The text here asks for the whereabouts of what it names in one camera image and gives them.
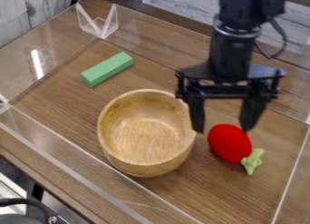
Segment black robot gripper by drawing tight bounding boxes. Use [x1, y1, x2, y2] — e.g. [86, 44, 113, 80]
[176, 18, 287, 133]

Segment red plush strawberry toy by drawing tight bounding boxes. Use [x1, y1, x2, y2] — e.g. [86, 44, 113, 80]
[208, 123, 265, 175]

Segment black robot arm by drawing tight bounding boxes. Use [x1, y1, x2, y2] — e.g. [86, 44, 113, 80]
[176, 0, 287, 132]

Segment wooden bowl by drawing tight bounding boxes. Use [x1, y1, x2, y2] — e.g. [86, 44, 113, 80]
[97, 89, 197, 178]

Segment green rectangular block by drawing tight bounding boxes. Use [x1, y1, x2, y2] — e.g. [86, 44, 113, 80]
[81, 52, 134, 87]

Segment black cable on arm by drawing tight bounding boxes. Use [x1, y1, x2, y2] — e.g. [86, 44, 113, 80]
[253, 16, 289, 60]

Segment clear acrylic corner bracket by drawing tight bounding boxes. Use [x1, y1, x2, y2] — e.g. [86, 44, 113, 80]
[75, 4, 119, 39]

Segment black metal frame with screw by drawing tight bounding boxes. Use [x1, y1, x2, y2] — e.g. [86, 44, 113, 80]
[26, 184, 70, 224]

